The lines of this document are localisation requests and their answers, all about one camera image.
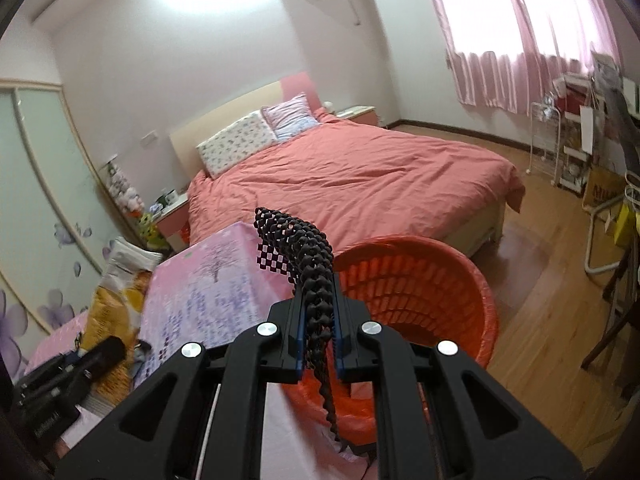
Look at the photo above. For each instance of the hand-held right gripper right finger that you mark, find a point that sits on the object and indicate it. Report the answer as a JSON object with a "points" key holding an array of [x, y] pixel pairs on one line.
{"points": [[341, 355]]}

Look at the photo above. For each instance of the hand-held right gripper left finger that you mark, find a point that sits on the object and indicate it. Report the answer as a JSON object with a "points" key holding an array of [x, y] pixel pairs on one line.
{"points": [[300, 355]]}

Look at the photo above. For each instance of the black checkered mesh bag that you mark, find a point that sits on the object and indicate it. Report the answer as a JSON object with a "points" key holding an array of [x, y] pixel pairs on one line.
{"points": [[315, 260]]}

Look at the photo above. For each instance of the orange plastic basket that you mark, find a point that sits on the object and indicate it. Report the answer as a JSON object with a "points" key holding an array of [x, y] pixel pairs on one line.
{"points": [[425, 280]]}

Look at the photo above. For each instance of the yellow white bag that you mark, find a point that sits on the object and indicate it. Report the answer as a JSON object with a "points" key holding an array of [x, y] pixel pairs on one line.
{"points": [[120, 300]]}

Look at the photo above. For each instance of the bed with salmon duvet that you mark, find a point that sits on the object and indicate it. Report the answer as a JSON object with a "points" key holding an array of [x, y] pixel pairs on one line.
{"points": [[350, 170]]}

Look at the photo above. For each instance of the pink white nightstand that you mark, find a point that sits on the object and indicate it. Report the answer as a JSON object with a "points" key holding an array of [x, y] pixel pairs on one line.
{"points": [[172, 220], [357, 112]]}

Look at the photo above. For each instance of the yellow plush toy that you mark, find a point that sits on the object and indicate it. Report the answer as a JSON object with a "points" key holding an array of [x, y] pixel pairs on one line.
{"points": [[150, 230]]}

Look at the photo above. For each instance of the white mug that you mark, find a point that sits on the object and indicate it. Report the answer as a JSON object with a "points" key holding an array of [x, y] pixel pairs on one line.
{"points": [[169, 196]]}

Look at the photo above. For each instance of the floral sliding door wardrobe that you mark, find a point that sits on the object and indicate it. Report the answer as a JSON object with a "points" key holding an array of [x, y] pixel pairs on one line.
{"points": [[40, 185]]}

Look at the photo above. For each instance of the white floral pillow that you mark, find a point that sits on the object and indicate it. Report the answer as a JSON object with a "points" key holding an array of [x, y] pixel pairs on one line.
{"points": [[235, 145]]}

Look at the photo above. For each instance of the pink striped pillow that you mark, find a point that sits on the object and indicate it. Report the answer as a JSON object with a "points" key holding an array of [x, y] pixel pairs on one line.
{"points": [[292, 115]]}

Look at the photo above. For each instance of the white round lamp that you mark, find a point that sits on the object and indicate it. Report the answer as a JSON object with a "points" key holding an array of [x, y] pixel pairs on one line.
{"points": [[328, 106]]}

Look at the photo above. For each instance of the cream pink headboard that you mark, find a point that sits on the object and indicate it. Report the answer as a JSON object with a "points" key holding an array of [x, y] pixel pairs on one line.
{"points": [[225, 115]]}

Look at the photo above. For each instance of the dark wooden chair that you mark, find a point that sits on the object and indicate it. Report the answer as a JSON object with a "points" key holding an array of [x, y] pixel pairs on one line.
{"points": [[620, 310]]}

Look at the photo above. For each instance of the brown cardboard box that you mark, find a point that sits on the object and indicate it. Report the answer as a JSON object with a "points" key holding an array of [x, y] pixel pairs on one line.
{"points": [[600, 190]]}

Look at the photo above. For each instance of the pink curtain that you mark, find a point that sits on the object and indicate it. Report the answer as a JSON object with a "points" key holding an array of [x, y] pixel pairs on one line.
{"points": [[500, 35]]}

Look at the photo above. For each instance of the white wall switch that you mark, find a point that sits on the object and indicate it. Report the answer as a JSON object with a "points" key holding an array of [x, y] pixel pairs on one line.
{"points": [[150, 137]]}

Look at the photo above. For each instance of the white metal tube frame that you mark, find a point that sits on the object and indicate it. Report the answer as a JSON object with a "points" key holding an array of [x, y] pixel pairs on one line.
{"points": [[592, 240]]}

